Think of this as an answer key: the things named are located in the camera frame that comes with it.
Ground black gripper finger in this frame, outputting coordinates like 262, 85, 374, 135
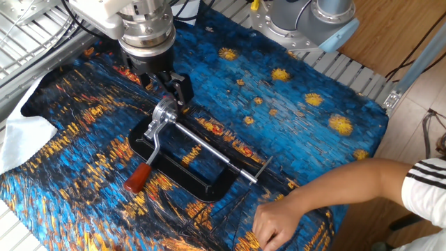
140, 73, 156, 90
158, 71, 195, 105

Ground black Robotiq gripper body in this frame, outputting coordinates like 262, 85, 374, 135
120, 45, 177, 76

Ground black clamp frame with rod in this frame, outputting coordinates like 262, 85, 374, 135
128, 104, 274, 203

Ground silver lever with red knob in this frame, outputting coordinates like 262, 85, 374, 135
123, 97, 178, 195

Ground person's bare forearm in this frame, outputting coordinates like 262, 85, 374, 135
285, 157, 414, 214

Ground person's bare hand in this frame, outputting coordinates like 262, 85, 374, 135
252, 198, 307, 251

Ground starry night painted tablecloth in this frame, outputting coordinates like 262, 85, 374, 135
0, 6, 390, 251

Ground white fabric flap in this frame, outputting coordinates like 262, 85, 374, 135
0, 75, 59, 174
170, 0, 202, 26

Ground perforated aluminium plate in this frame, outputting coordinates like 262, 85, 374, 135
0, 0, 61, 27

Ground white shirt with black stripes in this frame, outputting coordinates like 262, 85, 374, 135
393, 156, 446, 251

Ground aluminium frame rail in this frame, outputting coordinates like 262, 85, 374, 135
0, 31, 102, 119

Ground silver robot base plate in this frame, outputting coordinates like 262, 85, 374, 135
249, 6, 327, 53

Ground black floor cables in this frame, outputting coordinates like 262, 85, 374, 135
385, 10, 446, 84

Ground aluminium post with corner bracket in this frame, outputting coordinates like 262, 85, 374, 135
382, 20, 446, 118

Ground dark hanging cable bundle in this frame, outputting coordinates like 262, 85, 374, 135
422, 108, 446, 168

